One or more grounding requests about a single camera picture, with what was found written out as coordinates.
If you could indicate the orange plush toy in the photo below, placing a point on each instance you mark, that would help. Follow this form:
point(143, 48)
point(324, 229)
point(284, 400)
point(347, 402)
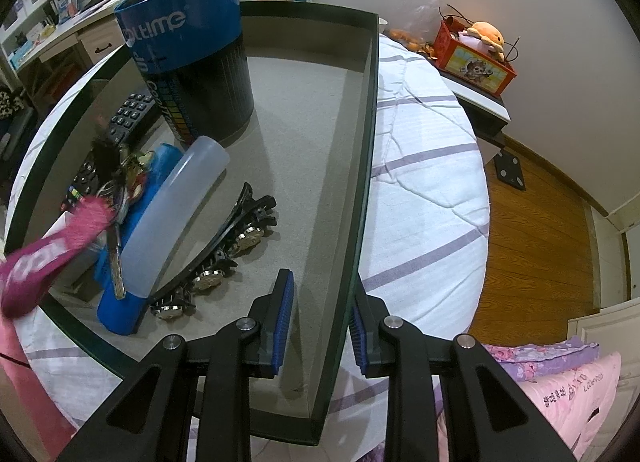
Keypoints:
point(485, 36)

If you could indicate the white desk with drawers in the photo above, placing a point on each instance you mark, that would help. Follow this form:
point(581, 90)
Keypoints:
point(65, 42)

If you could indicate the white quilt with purple stripes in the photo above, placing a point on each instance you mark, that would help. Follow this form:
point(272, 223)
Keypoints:
point(425, 167)

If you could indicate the white wardrobe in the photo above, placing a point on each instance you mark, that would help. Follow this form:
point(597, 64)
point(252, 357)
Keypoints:
point(615, 332)

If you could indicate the white charger plug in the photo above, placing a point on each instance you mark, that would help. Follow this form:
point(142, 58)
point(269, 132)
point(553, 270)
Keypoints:
point(80, 262)

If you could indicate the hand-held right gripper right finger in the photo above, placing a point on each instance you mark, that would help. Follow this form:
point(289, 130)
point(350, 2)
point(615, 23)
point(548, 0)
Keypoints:
point(358, 337)

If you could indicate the black remote control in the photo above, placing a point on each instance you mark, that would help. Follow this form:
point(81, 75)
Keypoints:
point(130, 112)

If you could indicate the purple floral cloth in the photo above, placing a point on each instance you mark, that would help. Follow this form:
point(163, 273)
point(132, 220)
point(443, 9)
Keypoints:
point(540, 354)

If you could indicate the clear plastic bag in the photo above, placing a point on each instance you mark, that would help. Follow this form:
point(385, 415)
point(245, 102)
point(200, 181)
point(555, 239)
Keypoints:
point(420, 4)

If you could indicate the pile of oranges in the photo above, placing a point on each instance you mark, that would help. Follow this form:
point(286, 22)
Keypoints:
point(410, 42)

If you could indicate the blue and black tin can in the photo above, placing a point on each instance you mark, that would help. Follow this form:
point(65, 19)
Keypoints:
point(210, 92)

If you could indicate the black hair clip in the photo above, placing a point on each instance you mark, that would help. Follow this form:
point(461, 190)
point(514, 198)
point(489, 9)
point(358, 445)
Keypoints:
point(235, 222)

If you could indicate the blue and white packet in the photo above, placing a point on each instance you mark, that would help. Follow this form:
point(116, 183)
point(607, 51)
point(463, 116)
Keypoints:
point(66, 3)

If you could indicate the bunch of keys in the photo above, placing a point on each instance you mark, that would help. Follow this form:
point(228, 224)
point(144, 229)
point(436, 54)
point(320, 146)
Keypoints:
point(116, 262)

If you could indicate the translucent tube with blue cap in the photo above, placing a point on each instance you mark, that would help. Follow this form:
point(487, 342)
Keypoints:
point(170, 212)

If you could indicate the red cartoon storage box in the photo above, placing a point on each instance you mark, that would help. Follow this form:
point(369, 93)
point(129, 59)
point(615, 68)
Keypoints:
point(475, 67)

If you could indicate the black and white side shelf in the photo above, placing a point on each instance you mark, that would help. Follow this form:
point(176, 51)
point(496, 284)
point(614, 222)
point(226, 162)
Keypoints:
point(487, 122)

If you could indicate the pink blanket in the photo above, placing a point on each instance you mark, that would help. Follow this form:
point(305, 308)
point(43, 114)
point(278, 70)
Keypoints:
point(30, 392)

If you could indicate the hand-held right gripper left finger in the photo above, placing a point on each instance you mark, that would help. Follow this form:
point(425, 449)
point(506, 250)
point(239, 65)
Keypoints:
point(285, 322)

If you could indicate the pink printed quilt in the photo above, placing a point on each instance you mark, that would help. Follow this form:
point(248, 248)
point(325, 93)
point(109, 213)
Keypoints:
point(575, 397)

